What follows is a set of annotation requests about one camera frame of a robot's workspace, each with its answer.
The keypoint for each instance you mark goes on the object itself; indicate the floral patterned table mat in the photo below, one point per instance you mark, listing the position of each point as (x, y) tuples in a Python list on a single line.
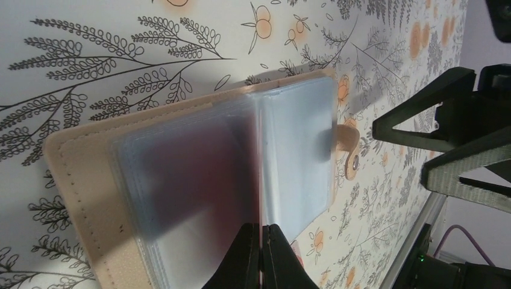
[(68, 63)]

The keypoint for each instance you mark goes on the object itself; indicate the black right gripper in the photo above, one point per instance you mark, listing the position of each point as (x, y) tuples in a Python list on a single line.
[(472, 113)]

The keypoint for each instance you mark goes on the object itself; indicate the aluminium rail frame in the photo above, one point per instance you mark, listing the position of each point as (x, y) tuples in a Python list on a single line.
[(411, 239)]

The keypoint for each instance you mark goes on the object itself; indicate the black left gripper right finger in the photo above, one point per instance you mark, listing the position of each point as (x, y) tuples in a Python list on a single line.
[(280, 266)]

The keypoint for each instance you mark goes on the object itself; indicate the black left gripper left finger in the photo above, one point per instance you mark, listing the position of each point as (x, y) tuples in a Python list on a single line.
[(240, 265)]

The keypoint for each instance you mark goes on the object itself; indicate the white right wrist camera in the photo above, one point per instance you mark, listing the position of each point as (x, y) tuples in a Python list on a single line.
[(499, 13)]

